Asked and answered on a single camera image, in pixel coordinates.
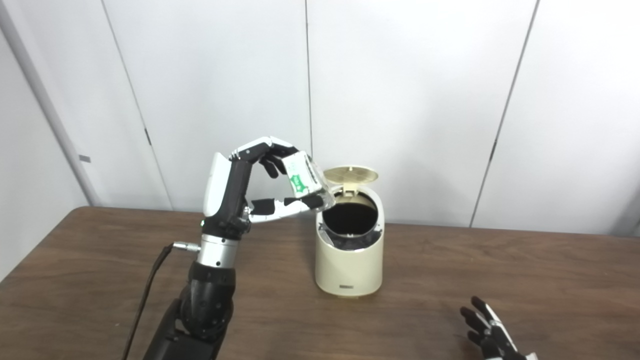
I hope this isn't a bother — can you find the green white milk carton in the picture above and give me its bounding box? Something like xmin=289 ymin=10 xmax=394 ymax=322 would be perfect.
xmin=282 ymin=152 xmax=336 ymax=210

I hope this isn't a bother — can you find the cream round bin lid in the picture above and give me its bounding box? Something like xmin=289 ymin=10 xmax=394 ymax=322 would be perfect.
xmin=323 ymin=165 xmax=379 ymax=193

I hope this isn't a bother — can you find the cream-colored bin body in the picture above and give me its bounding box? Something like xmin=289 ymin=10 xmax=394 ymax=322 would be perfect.
xmin=315 ymin=185 xmax=385 ymax=299

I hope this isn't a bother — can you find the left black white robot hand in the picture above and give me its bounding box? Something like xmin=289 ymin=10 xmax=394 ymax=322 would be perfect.
xmin=201 ymin=136 xmax=326 ymax=240

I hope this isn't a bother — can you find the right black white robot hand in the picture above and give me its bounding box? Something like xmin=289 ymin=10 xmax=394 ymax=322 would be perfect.
xmin=460 ymin=296 xmax=538 ymax=360

